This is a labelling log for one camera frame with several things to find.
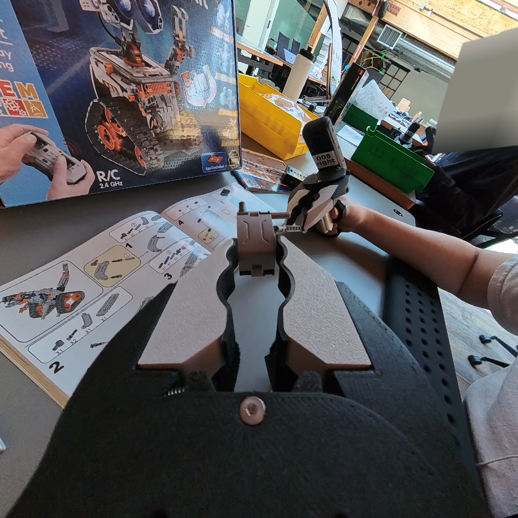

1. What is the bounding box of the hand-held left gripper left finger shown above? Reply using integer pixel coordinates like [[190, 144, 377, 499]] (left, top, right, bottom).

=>
[[138, 238, 239, 391]]

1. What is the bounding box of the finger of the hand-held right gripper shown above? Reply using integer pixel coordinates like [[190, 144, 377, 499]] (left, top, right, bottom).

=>
[[286, 186, 314, 225], [300, 192, 336, 234]]

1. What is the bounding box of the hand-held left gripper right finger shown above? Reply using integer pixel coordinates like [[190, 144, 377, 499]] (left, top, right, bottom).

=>
[[265, 236, 373, 392]]

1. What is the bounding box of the grey brick assembly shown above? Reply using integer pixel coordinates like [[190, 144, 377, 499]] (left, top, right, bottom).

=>
[[236, 202, 292, 278]]

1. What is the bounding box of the person's right forearm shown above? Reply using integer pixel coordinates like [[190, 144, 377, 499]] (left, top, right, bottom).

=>
[[362, 204, 500, 299]]

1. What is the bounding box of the grey desk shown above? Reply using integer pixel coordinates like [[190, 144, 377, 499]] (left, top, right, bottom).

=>
[[0, 121, 417, 518]]

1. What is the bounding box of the person's right hand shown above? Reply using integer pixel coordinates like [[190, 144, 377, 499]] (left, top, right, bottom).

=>
[[335, 197, 367, 237]]

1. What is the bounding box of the small black battery box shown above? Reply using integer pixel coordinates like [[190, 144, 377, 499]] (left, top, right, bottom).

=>
[[281, 165, 309, 188]]

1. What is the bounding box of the clear bag of parts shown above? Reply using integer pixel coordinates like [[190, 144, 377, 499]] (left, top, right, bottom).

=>
[[259, 92, 320, 122]]

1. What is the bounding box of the colourful printed manual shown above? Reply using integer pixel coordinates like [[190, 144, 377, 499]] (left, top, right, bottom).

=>
[[234, 148, 292, 193]]

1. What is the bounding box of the black carton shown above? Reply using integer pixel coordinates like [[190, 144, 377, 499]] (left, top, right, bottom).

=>
[[324, 63, 370, 127]]

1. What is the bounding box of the yellow plastic bin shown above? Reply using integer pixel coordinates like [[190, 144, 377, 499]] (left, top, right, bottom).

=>
[[238, 73, 321, 160]]

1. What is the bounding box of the white bottle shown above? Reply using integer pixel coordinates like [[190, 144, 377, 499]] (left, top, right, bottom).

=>
[[282, 46, 315, 107]]

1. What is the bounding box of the wooden board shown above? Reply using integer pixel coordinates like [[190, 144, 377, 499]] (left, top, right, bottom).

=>
[[344, 158, 417, 210]]

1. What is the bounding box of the black perforated armrest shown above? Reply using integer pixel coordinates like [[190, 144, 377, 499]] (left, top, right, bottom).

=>
[[382, 257, 476, 458]]

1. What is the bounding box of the white ceiling air vent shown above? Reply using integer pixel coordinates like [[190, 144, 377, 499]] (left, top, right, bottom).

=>
[[378, 24, 403, 51]]

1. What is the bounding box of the open instruction booklet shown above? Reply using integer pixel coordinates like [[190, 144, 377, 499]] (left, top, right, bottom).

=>
[[0, 182, 286, 408]]

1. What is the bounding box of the black office chair base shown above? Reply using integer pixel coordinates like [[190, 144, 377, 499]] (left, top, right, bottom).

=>
[[467, 334, 518, 369]]

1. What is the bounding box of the person's beige shirt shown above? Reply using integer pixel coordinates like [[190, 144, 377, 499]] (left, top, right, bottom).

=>
[[461, 255, 518, 518]]

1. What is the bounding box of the robot toy box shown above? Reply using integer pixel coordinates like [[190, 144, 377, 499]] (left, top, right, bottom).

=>
[[0, 0, 243, 209]]

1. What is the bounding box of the thin white cord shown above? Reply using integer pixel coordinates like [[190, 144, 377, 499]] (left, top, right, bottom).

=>
[[475, 453, 518, 470]]

